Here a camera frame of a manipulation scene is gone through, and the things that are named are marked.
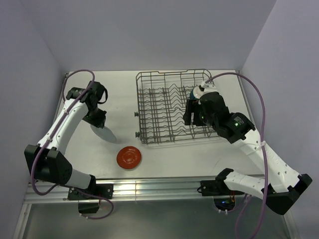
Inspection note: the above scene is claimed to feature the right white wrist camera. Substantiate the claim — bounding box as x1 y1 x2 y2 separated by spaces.
198 81 218 96

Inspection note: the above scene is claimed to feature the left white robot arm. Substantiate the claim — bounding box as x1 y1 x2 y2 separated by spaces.
24 81 115 199

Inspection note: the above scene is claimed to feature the black base bracket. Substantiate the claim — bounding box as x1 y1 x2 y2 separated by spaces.
197 180 231 197
67 184 114 220

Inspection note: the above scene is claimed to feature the right black base bracket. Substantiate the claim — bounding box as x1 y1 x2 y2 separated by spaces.
197 180 231 197

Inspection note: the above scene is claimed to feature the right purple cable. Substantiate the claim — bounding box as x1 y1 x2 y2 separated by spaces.
205 72 269 239

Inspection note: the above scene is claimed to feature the left black base bracket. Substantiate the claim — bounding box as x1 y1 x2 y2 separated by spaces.
67 184 114 220

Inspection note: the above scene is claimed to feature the orange-red saucer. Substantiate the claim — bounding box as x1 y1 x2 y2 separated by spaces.
116 146 142 170

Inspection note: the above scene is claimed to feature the cream bowl with dark exterior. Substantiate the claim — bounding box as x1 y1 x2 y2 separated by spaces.
189 85 208 100

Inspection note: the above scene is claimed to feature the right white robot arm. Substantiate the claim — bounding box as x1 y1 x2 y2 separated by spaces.
183 91 312 215

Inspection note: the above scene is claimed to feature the grey wire dish rack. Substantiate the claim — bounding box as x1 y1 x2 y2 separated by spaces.
135 69 217 144

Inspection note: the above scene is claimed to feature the pale blue scalloped plate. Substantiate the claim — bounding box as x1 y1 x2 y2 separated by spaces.
90 125 117 143

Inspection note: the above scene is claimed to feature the aluminium mounting rail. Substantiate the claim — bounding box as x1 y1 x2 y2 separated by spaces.
24 159 286 205

